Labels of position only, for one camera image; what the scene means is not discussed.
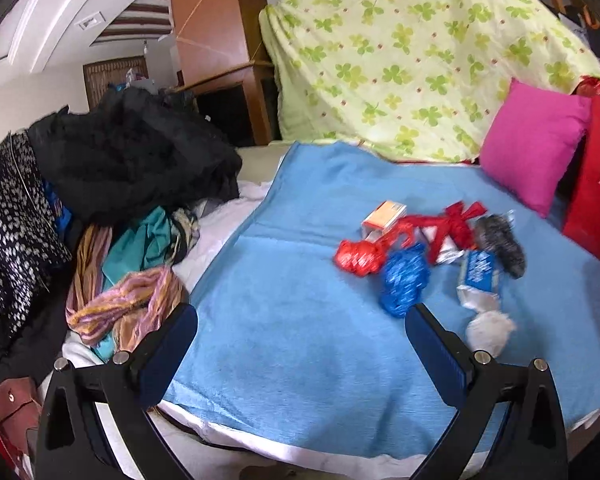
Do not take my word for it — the orange and red carton box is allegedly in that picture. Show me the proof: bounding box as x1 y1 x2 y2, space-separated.
361 200 407 242

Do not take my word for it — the brown leather bag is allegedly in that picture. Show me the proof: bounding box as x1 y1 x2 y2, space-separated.
0 377 42 465

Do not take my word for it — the white crumpled tissue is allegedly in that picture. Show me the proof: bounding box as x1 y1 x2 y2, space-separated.
465 310 517 358

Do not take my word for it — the white bed sheet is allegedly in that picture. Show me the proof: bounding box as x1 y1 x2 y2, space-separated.
40 145 600 480

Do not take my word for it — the striped pink orange scarf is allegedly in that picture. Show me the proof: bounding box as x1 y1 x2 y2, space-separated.
66 226 186 352

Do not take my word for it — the blue and silver snack packet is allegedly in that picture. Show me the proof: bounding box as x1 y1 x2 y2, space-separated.
456 249 502 313

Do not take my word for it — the teal cloth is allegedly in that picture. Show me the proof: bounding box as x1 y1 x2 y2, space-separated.
92 205 178 364

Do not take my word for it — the crumpled blue foil wrapper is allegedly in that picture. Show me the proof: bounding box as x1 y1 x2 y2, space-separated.
379 243 430 318

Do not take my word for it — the dark grey crumpled plastic bag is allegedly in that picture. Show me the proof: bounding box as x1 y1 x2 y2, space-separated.
474 214 527 278

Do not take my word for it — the black white speckled garment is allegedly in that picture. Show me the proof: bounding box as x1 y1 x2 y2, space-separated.
0 132 71 349

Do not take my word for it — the red shopping bag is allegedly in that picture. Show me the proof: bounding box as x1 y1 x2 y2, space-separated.
562 76 600 260

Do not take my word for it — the blue towel blanket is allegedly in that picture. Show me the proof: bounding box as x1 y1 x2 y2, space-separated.
162 140 600 460

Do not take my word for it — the red ribbon bow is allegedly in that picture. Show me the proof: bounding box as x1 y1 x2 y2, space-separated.
377 202 488 266

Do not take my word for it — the crumpled red foil wrapper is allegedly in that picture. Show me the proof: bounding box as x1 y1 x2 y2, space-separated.
334 240 388 278

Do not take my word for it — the black clothing pile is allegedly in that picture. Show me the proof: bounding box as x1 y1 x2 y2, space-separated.
27 88 242 224

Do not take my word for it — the magenta pillow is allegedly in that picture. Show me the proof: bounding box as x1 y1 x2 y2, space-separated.
479 78 592 218

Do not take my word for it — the woven brown door panel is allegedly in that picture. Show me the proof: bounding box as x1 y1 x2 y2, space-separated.
83 56 148 110

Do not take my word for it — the brown wooden cabinet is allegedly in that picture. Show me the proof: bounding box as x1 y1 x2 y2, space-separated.
170 0 277 145

